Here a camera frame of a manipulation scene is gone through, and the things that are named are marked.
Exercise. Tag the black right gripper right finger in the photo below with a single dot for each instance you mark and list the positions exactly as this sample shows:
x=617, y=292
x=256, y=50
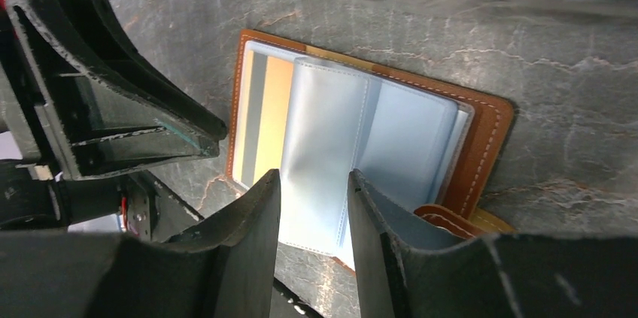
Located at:
x=407, y=267

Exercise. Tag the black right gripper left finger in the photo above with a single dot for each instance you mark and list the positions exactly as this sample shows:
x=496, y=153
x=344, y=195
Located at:
x=221, y=267

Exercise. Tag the brown leather card holder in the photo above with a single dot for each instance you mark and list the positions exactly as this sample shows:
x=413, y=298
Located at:
x=428, y=145

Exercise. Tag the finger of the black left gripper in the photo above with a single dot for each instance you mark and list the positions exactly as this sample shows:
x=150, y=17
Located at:
x=81, y=101

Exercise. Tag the gold credit card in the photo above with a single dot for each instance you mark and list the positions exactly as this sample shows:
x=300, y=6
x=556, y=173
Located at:
x=262, y=114

